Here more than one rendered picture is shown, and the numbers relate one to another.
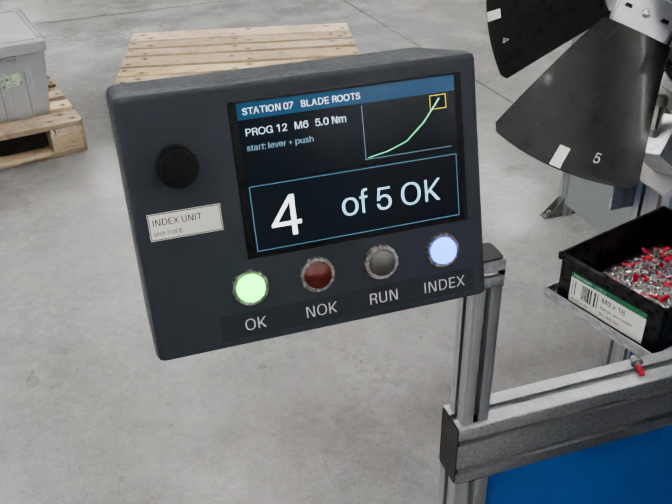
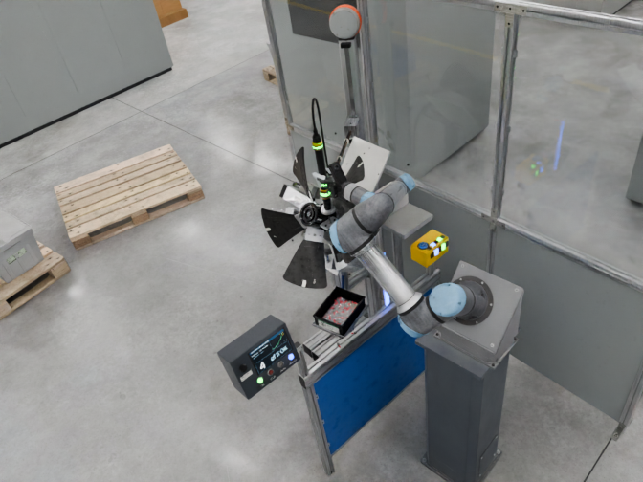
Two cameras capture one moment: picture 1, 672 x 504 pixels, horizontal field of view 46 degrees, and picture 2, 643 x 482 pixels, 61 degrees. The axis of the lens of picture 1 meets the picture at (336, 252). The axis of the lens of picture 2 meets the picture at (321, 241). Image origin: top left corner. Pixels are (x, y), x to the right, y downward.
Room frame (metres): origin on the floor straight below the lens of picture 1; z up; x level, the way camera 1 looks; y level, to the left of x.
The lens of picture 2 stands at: (-0.85, 0.14, 2.79)
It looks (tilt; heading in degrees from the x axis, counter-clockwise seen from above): 40 degrees down; 343
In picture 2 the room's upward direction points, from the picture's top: 10 degrees counter-clockwise
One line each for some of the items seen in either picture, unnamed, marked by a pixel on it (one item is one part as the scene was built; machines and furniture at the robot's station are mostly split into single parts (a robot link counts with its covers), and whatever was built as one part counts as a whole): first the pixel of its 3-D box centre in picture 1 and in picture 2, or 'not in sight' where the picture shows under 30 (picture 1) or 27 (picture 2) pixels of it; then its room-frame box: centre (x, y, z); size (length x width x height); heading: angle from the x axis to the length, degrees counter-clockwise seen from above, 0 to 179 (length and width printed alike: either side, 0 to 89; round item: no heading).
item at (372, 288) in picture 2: not in sight; (369, 266); (1.34, -0.81, 0.58); 0.09 x 0.05 x 1.15; 17
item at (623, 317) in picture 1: (659, 275); (340, 310); (0.88, -0.43, 0.85); 0.22 x 0.17 x 0.07; 123
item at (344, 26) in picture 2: not in sight; (344, 21); (1.68, -0.97, 1.88); 0.16 x 0.07 x 0.16; 52
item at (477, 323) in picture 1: (475, 338); (300, 360); (0.61, -0.13, 0.96); 0.03 x 0.03 x 0.20; 17
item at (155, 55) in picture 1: (242, 69); (127, 192); (3.99, 0.46, 0.07); 1.20 x 1.00 x 0.15; 96
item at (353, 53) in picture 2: not in sight; (363, 185); (1.68, -0.97, 0.90); 0.08 x 0.06 x 1.80; 52
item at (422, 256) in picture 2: not in sight; (430, 249); (0.86, -0.92, 1.02); 0.16 x 0.10 x 0.11; 107
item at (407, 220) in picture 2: not in sight; (394, 214); (1.39, -1.02, 0.85); 0.36 x 0.24 x 0.03; 17
